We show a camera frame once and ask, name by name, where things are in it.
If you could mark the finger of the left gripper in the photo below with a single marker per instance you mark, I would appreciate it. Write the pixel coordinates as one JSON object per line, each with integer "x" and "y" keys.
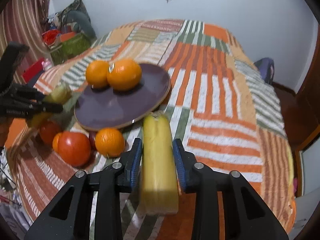
{"x": 16, "y": 109}
{"x": 24, "y": 91}

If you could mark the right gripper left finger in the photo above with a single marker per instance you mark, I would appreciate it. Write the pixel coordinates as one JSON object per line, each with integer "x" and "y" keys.
{"x": 68, "y": 214}

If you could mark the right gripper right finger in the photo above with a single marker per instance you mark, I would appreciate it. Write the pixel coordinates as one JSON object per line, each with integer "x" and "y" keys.
{"x": 224, "y": 202}

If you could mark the small orange mandarin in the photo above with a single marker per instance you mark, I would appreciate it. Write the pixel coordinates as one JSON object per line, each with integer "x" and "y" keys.
{"x": 110, "y": 142}

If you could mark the green-yellow sugarcane piece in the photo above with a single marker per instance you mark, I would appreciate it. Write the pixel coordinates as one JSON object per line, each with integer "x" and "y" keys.
{"x": 60, "y": 94}

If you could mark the dark red plum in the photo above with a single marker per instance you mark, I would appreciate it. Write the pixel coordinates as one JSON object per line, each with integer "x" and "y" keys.
{"x": 91, "y": 137}

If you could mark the big red tomato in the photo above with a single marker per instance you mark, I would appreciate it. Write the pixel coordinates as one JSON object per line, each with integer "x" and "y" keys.
{"x": 74, "y": 148}

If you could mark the red gift box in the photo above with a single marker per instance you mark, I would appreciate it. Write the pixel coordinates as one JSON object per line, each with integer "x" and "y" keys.
{"x": 33, "y": 70}

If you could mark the striped red curtain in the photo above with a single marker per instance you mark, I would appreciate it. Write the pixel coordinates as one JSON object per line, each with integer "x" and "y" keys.
{"x": 24, "y": 21}

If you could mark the green storage box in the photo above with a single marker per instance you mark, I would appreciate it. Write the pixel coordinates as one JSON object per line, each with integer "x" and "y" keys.
{"x": 70, "y": 49}

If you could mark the dark purple round plate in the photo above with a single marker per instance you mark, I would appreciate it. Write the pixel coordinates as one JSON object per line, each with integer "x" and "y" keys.
{"x": 97, "y": 109}

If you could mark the grey plush toy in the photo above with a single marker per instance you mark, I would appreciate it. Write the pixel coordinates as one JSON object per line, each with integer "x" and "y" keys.
{"x": 83, "y": 22}

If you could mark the large plain orange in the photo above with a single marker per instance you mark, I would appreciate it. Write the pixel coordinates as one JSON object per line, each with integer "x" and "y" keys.
{"x": 96, "y": 74}

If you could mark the camouflage pillow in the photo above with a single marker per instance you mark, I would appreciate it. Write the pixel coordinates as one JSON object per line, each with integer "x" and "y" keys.
{"x": 76, "y": 5}

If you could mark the striped patchwork bedspread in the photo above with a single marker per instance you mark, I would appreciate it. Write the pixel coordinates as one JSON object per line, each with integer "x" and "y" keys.
{"x": 219, "y": 107}

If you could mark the large orange with sticker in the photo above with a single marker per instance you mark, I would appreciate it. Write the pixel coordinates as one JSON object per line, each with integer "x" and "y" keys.
{"x": 124, "y": 74}

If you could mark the brown wooden door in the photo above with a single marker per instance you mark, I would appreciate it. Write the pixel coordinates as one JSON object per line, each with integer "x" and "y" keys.
{"x": 306, "y": 116}

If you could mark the purple bag beside bed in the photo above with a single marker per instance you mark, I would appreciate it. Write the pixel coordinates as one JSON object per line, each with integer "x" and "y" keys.
{"x": 266, "y": 69}

